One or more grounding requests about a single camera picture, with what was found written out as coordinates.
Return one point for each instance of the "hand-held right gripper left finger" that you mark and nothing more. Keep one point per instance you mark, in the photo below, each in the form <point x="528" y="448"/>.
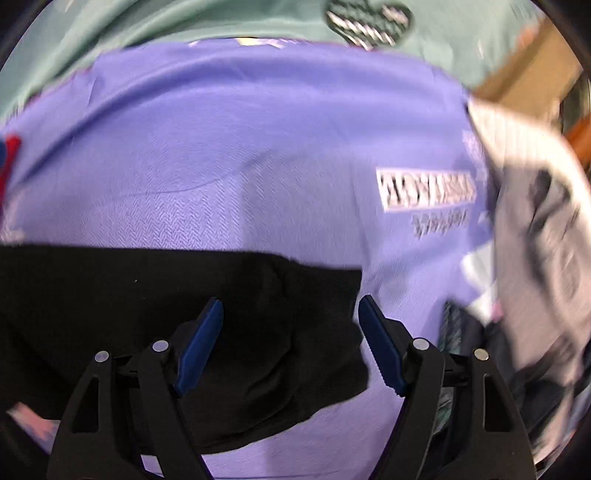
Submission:
<point x="203" y="346"/>

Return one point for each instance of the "white cloth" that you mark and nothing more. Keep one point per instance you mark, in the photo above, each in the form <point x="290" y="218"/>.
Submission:
<point x="517" y="134"/>

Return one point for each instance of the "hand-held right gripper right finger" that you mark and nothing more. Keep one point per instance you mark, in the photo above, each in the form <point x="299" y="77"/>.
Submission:
<point x="381" y="346"/>

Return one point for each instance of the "purple printed bed sheet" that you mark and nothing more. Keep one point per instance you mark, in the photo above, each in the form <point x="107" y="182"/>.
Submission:
<point x="231" y="161"/>

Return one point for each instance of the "teal printed blanket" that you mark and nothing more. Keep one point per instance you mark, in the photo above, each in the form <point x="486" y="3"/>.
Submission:
<point x="184" y="23"/>

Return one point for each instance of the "grey garment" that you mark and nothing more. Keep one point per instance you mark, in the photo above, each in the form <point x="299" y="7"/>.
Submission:
<point x="531" y="258"/>

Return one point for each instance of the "wooden shelf unit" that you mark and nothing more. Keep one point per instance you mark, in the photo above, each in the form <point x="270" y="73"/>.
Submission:
<point x="531" y="69"/>

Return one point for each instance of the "blue and red cloth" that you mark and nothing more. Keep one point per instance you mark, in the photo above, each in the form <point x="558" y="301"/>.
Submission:
<point x="10" y="157"/>

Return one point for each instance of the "black pants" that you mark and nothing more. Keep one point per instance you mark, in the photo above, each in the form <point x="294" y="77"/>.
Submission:
<point x="286" y="323"/>

